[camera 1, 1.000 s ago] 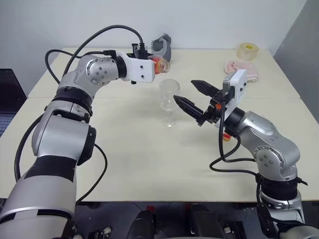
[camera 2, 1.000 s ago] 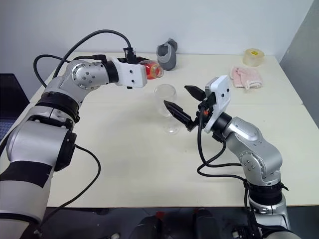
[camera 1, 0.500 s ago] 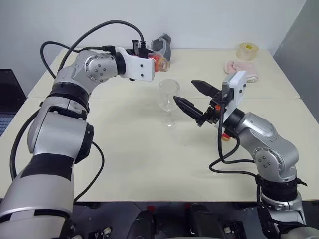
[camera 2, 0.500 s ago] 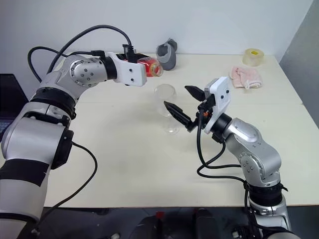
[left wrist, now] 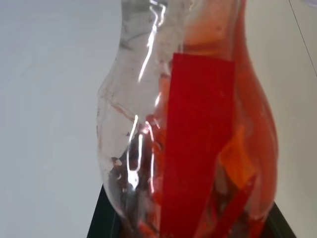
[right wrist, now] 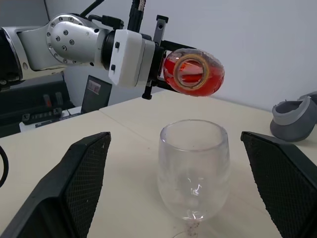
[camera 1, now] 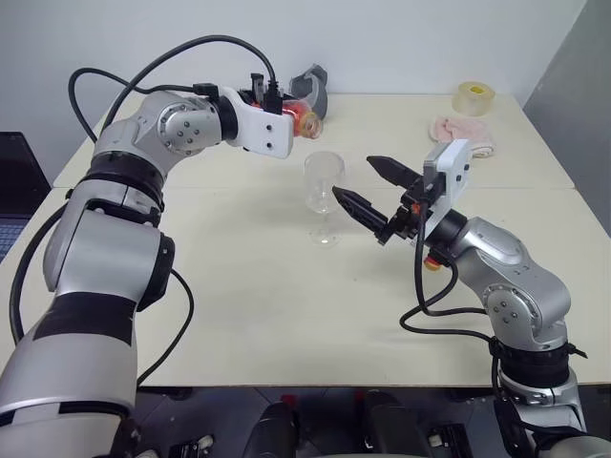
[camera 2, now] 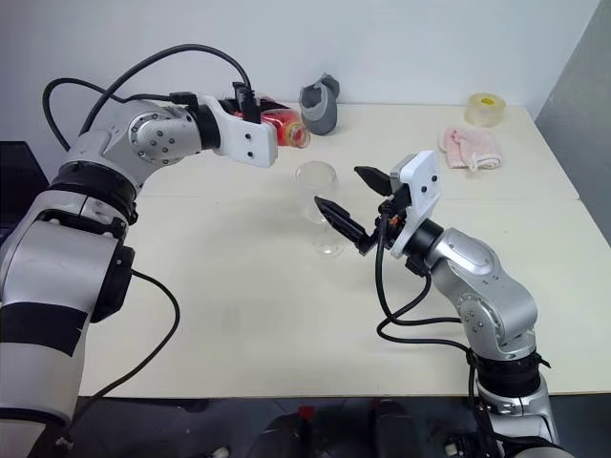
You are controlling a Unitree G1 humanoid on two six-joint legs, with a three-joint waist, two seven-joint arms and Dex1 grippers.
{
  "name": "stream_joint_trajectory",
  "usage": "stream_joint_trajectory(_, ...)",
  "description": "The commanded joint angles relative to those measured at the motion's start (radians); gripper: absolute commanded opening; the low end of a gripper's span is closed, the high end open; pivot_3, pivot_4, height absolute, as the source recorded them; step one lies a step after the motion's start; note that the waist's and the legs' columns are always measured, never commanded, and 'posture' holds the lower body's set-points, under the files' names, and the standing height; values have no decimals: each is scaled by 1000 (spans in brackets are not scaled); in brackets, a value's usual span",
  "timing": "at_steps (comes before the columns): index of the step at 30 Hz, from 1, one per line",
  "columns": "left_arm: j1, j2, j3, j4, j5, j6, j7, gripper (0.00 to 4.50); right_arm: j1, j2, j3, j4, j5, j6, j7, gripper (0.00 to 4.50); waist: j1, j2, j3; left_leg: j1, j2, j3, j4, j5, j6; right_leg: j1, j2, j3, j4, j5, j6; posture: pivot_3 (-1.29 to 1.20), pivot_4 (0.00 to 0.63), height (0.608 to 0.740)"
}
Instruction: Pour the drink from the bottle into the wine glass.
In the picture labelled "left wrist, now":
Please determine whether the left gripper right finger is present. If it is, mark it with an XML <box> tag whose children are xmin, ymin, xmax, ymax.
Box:
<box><xmin>265</xmin><ymin>201</ymin><xmax>297</xmax><ymax>238</ymax></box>

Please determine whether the clear bottle with red drink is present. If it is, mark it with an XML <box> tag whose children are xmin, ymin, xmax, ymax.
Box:
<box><xmin>95</xmin><ymin>0</ymin><xmax>278</xmax><ymax>238</ymax></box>

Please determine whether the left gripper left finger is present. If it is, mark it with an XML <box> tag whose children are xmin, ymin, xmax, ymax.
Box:
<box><xmin>86</xmin><ymin>183</ymin><xmax>122</xmax><ymax>238</ymax></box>

